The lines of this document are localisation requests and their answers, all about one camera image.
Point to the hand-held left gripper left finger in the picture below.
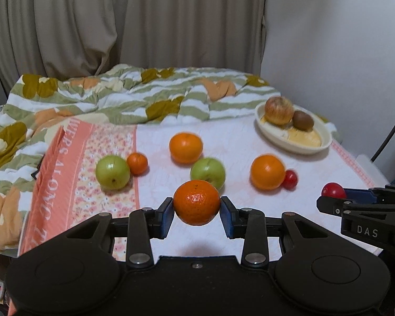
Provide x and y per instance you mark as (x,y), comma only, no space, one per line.
(166,218)

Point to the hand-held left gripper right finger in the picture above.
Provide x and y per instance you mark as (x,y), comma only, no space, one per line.
(227,219)

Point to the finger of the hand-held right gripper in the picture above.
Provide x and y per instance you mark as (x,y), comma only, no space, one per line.
(329,205)
(360,196)

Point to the red cherry tomato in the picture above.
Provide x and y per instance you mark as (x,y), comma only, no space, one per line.
(291,179)
(332,190)

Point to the medium mandarin orange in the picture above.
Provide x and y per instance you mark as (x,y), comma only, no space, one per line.
(196,202)

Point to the green apple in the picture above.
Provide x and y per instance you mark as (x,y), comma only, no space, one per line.
(208,170)
(112,172)

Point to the large orange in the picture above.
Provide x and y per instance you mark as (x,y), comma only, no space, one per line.
(186,148)
(267,172)

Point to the cream oval plate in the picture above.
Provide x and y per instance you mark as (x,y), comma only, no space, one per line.
(276,136)

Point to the small mandarin orange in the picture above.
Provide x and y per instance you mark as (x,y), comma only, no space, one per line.
(137,163)

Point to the brown kiwi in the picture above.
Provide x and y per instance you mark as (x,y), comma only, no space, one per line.
(303,120)

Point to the red yellow apple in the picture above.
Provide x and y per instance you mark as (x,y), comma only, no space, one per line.
(278,110)

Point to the green striped floral comforter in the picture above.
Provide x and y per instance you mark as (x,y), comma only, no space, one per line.
(85,102)

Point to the beige curtain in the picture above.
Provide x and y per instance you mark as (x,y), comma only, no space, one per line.
(151,23)

